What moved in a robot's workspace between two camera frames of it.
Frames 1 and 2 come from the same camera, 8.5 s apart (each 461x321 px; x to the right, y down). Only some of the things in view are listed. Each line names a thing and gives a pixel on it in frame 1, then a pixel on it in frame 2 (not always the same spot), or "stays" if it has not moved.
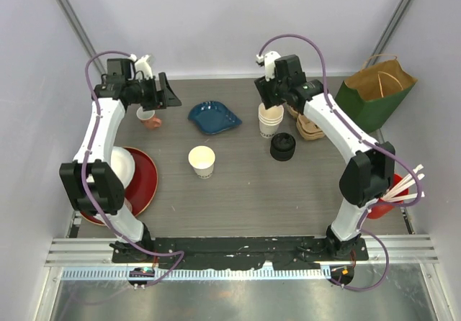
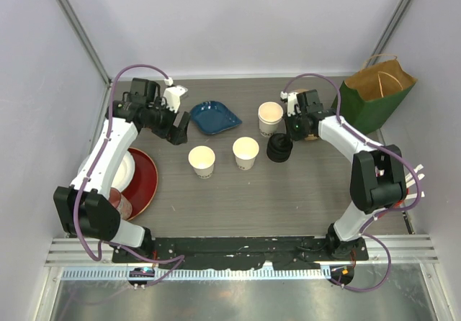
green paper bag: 372,96 stays
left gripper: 158,101 → 176,134
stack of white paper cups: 269,119 stays
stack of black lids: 282,146 stays
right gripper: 263,88 → 297,136
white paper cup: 202,158 stays
